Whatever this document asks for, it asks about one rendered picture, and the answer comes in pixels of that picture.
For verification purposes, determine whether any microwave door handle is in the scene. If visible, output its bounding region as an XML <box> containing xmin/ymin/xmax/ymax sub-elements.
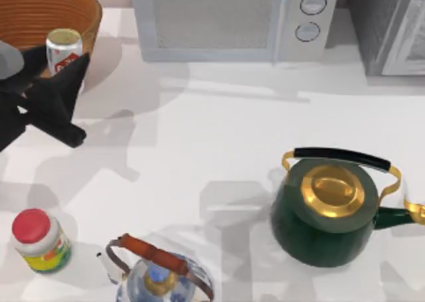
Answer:
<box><xmin>272</xmin><ymin>0</ymin><xmax>288</xmax><ymax>66</ymax></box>

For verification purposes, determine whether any pale microwave oven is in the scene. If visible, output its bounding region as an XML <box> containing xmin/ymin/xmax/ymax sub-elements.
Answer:
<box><xmin>130</xmin><ymin>0</ymin><xmax>341</xmax><ymax>66</ymax></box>

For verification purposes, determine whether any round microwave knob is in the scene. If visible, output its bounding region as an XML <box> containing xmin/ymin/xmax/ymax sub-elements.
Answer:
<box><xmin>299</xmin><ymin>0</ymin><xmax>328</xmax><ymax>15</ymax></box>
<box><xmin>294</xmin><ymin>21</ymin><xmax>322</xmax><ymax>44</ymax></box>

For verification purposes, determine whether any red lidded jar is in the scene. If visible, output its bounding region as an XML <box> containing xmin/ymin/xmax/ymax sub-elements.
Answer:
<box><xmin>11</xmin><ymin>208</ymin><xmax>72</xmax><ymax>275</ymax></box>

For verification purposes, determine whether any microwave oven door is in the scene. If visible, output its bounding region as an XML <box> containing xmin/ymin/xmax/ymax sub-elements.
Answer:
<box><xmin>131</xmin><ymin>0</ymin><xmax>288</xmax><ymax>65</ymax></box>

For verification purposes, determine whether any grey cabinet door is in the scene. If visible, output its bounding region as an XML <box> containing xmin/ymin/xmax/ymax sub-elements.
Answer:
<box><xmin>381</xmin><ymin>0</ymin><xmax>425</xmax><ymax>76</ymax></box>

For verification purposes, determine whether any pale grey rounded box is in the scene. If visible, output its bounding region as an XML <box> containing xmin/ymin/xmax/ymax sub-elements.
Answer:
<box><xmin>0</xmin><ymin>41</ymin><xmax>25</xmax><ymax>82</ymax></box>

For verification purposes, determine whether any green and gold kettle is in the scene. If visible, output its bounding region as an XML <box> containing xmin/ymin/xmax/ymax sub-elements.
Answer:
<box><xmin>270</xmin><ymin>146</ymin><xmax>425</xmax><ymax>268</ymax></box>

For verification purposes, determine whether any blue and white kettle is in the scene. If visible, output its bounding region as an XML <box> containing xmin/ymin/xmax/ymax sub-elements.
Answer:
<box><xmin>96</xmin><ymin>232</ymin><xmax>215</xmax><ymax>302</ymax></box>

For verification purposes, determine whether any brown woven basket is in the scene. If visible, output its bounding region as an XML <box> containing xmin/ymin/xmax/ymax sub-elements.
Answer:
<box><xmin>0</xmin><ymin>0</ymin><xmax>104</xmax><ymax>96</ymax></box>

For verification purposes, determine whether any red and white can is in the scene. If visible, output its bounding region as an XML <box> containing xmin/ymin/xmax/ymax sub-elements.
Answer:
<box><xmin>45</xmin><ymin>29</ymin><xmax>84</xmax><ymax>78</ymax></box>

